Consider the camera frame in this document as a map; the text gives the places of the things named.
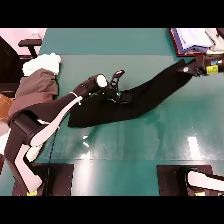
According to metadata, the brown garment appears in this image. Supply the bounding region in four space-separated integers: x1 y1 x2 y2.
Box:
7 68 60 118

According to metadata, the black cable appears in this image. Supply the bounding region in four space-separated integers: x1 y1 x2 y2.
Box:
47 126 60 168

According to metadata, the blue garment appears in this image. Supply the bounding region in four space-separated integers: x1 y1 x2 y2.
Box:
172 28 203 54

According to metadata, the white garment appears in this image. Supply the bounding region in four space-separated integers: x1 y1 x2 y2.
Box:
21 52 63 77
175 27 215 51

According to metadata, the black stool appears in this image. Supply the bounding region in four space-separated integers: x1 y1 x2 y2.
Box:
17 37 44 60

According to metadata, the beige garment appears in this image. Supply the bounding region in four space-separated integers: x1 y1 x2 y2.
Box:
204 27 224 55

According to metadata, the black garment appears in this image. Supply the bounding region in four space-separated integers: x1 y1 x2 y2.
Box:
67 59 198 129

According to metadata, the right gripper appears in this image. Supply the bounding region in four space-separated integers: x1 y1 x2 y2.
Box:
176 62 202 78

